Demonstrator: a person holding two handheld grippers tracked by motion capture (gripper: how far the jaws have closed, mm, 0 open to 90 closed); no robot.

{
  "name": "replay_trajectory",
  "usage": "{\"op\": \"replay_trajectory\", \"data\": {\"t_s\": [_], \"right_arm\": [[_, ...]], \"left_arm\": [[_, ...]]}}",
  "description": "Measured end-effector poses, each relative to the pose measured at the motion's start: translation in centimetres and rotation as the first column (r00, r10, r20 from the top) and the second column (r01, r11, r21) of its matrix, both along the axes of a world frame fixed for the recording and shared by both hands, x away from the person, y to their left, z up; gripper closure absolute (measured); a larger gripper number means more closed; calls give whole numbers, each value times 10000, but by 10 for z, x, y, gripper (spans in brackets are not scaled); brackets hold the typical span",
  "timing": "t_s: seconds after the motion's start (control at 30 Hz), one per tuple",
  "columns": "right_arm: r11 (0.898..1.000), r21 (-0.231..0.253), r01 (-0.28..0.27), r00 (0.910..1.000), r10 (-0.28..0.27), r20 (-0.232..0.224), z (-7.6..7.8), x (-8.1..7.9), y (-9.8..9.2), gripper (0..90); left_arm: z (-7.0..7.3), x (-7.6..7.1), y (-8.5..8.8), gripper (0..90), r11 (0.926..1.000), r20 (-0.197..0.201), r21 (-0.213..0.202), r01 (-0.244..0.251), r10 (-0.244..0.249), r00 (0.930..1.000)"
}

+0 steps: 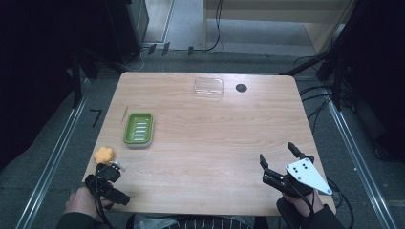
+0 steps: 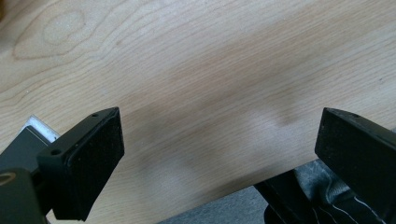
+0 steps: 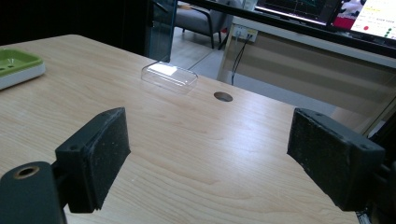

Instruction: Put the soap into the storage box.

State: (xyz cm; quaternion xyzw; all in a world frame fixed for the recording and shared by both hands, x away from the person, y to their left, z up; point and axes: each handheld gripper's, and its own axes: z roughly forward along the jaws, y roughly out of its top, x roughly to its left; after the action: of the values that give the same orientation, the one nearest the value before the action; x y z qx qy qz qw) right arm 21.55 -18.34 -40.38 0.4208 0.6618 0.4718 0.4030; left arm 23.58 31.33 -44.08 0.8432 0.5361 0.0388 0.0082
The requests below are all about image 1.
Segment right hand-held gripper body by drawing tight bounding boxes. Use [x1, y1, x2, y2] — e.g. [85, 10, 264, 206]
[262, 156, 333, 198]

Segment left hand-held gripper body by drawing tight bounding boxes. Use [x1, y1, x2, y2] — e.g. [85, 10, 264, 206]
[84, 162, 132, 206]

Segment person's right hand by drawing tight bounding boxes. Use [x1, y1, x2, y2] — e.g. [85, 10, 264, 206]
[281, 189, 325, 219]

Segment person's left hand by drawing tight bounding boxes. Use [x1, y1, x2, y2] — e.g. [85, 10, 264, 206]
[64, 186, 113, 220]

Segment green soap dish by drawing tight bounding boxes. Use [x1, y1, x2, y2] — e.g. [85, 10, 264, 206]
[122, 113, 155, 149]

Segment person's striped clothing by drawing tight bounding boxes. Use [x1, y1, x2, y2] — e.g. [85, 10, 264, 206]
[126, 213, 257, 229]

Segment black metal stand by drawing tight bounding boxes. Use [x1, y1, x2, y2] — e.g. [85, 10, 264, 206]
[70, 52, 100, 110]
[279, 39, 347, 112]

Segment clear plastic container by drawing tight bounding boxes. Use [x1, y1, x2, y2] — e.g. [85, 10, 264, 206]
[193, 76, 225, 99]

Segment black cabinet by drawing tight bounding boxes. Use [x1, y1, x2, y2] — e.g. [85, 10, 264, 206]
[103, 0, 150, 64]

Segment light wooden furniture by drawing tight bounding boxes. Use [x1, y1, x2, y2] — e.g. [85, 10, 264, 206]
[202, 0, 357, 55]

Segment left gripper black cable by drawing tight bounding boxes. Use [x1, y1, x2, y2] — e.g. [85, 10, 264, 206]
[93, 163, 117, 229]

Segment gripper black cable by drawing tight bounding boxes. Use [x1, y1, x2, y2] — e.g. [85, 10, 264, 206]
[93, 163, 117, 229]
[294, 177, 355, 229]

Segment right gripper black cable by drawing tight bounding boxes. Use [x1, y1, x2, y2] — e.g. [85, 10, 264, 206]
[294, 177, 355, 229]

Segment black floor cables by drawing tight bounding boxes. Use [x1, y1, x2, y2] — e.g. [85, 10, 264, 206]
[292, 54, 338, 136]

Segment metal floor rail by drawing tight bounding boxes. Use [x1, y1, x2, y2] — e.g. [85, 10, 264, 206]
[14, 79, 92, 229]
[320, 86, 399, 229]

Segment white floor cable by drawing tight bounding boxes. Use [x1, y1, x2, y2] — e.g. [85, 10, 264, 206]
[122, 47, 151, 73]

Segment black hanging cable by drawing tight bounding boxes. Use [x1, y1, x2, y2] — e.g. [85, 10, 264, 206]
[192, 0, 224, 53]

